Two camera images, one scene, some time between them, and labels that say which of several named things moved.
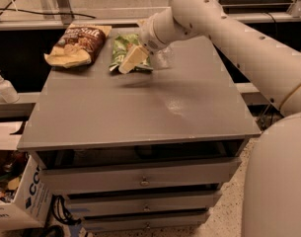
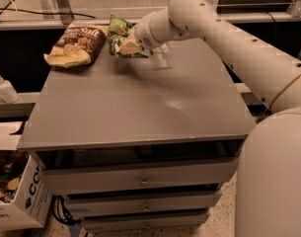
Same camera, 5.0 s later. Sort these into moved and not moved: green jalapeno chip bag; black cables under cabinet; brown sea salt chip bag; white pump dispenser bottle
Moved: green jalapeno chip bag
Not moved: black cables under cabinet; brown sea salt chip bag; white pump dispenser bottle
